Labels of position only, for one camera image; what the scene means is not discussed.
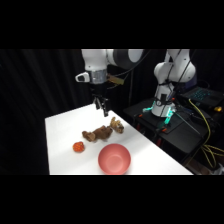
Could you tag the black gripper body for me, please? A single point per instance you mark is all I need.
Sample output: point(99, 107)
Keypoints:
point(99, 89)

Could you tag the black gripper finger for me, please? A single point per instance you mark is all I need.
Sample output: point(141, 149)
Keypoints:
point(97, 104)
point(105, 107)

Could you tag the red ball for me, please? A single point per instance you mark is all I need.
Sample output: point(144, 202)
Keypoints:
point(79, 146)

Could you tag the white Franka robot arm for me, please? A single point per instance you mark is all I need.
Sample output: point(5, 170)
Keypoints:
point(96, 61)

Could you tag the pink bowl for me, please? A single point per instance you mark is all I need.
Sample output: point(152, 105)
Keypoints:
point(114, 159)

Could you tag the tan tag on wrist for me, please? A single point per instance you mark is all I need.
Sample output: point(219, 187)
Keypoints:
point(116, 80)

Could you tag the brown plush toy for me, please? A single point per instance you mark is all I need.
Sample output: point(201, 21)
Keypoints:
point(100, 132)

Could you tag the black curtain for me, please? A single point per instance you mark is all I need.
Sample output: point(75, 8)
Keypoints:
point(33, 100)

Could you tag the black robot stand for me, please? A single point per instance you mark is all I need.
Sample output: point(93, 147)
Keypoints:
point(180, 130)

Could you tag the black laptop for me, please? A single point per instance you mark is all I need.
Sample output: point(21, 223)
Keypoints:
point(203, 95)

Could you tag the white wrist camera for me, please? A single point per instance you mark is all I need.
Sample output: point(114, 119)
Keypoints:
point(82, 77)

